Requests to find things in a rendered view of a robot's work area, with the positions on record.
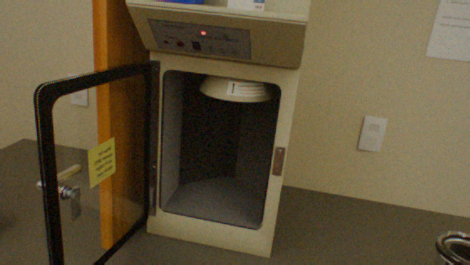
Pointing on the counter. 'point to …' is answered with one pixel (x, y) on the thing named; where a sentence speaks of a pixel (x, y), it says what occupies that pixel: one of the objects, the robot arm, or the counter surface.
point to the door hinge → (154, 137)
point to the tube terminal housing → (287, 82)
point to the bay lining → (213, 137)
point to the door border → (47, 148)
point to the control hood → (295, 28)
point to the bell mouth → (236, 89)
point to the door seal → (55, 153)
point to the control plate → (170, 32)
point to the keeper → (278, 161)
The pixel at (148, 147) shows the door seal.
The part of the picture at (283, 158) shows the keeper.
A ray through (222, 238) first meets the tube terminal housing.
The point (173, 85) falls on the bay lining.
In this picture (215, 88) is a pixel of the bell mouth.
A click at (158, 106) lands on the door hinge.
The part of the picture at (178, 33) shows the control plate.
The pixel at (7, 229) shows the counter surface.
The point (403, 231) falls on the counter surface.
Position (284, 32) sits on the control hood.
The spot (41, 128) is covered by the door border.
